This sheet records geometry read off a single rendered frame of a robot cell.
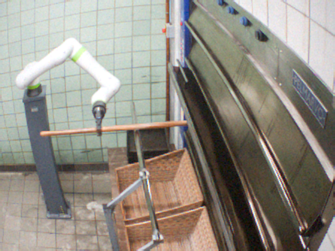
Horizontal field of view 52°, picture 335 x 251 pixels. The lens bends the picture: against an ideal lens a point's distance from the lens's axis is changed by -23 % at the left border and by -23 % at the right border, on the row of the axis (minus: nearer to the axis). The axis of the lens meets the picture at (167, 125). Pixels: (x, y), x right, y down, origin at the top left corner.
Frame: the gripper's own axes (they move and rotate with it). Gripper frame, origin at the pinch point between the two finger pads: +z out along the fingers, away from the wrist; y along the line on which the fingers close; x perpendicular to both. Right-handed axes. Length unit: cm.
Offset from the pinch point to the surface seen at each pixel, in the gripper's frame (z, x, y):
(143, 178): 43.7, -20.6, 2.2
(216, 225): 63, -55, 24
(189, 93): 7, -49, -21
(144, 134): -57, -30, 41
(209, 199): 39, -55, 25
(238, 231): 113, -48, -22
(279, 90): 101, -60, -71
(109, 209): 41.6, -1.1, 25.0
